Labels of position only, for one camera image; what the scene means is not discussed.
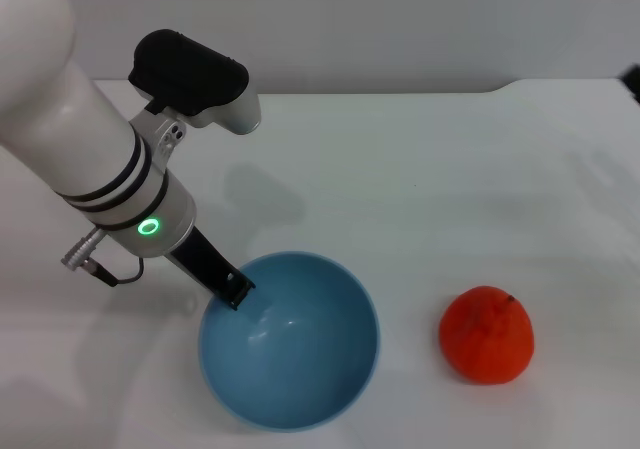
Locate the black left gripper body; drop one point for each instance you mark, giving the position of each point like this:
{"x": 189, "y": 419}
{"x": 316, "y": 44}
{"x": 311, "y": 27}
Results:
{"x": 200, "y": 259}

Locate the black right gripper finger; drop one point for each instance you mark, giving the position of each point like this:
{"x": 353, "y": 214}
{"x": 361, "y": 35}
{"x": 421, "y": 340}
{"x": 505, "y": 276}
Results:
{"x": 632, "y": 84}

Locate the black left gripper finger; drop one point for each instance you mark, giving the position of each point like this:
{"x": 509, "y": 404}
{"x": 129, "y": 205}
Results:
{"x": 240, "y": 289}

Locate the blue ceramic bowl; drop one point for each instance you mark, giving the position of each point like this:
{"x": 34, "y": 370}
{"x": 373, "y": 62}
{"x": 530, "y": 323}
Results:
{"x": 300, "y": 369}

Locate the orange fruit with stem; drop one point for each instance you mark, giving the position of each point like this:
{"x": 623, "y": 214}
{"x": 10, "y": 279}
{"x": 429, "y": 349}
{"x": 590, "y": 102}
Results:
{"x": 485, "y": 344}

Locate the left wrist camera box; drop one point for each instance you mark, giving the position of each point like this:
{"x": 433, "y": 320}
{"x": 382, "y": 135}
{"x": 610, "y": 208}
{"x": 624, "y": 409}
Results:
{"x": 190, "y": 69}

